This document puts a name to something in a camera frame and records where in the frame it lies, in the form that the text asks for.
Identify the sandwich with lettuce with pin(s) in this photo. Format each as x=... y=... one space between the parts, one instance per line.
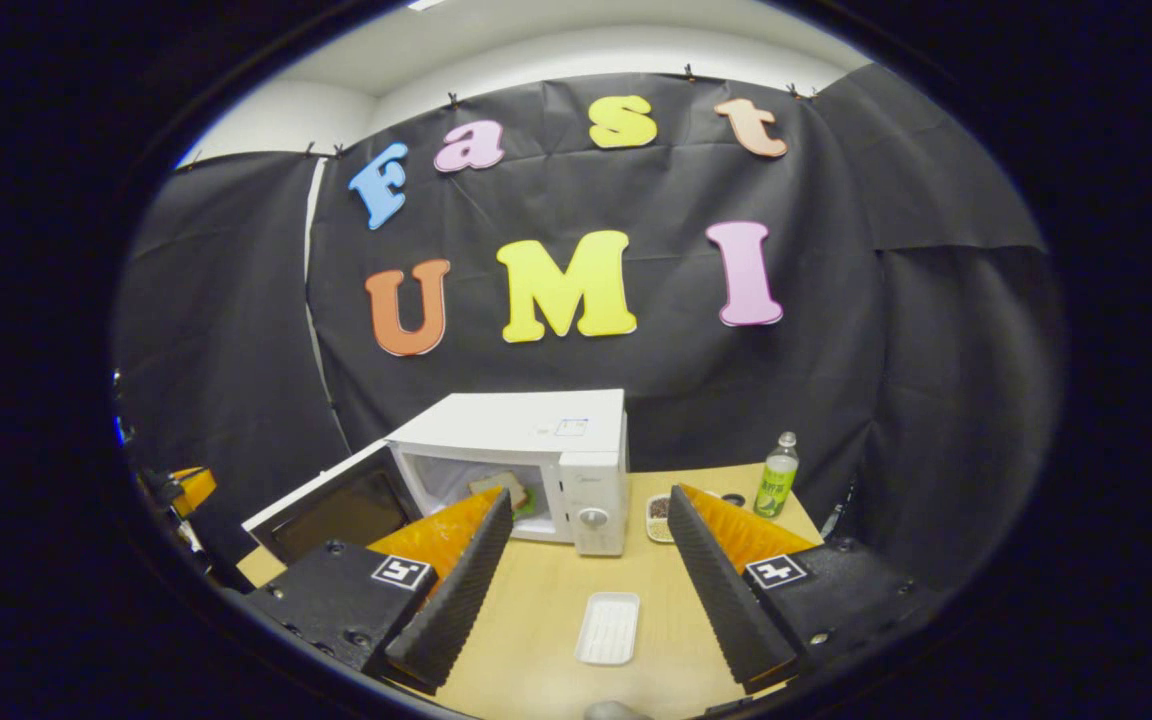
x=501 y=490

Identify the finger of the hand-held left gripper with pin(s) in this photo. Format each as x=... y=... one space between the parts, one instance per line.
x=194 y=490

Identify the white microwave oven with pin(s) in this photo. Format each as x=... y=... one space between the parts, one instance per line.
x=536 y=425

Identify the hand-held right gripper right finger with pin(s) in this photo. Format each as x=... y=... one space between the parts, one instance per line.
x=726 y=600

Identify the white rectangular food tray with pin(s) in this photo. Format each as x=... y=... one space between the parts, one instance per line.
x=606 y=628

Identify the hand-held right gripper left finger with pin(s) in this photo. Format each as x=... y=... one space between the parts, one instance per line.
x=456 y=600

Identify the ceiling light panel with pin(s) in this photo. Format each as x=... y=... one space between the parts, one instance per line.
x=426 y=3

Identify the white divided plate of grains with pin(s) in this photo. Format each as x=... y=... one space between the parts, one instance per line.
x=656 y=520

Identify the green label drink bottle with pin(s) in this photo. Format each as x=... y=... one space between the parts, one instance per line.
x=774 y=485

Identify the black backdrop cloth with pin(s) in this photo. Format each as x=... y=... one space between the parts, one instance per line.
x=636 y=380

